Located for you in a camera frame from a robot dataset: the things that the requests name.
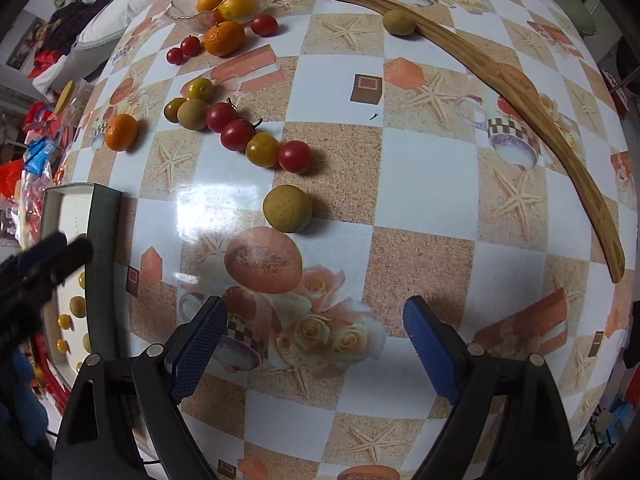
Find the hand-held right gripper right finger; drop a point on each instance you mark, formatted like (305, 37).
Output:
(432, 350)

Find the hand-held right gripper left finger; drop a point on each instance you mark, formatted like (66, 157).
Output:
(197, 345)

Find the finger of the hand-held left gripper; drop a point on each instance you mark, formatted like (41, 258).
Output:
(70, 260)
(42, 255)

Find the yellow cherry tomato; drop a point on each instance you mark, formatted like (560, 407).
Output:
(65, 321)
(62, 345)
(263, 149)
(81, 280)

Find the grey box with white inside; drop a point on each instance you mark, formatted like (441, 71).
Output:
(105, 270)

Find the person's left forearm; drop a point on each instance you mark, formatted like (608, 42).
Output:
(20, 395)

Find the pile of colourful packets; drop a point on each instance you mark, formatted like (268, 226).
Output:
(35, 160)

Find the orange kumquat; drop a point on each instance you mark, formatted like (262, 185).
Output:
(224, 38)
(210, 1)
(121, 132)
(240, 6)

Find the yellow flat item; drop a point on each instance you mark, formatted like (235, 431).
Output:
(64, 96)

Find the red cloth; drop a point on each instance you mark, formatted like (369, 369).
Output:
(45, 66)

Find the yellow-green cherry tomato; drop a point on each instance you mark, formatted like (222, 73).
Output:
(200, 89)

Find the dark purple cloth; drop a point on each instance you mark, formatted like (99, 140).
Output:
(70, 25)

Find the long curved wooden stick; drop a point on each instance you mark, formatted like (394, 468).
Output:
(515, 85)

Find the pale green seat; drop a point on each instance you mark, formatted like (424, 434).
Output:
(580, 15)

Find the wall poster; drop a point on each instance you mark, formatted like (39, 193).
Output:
(25, 47)

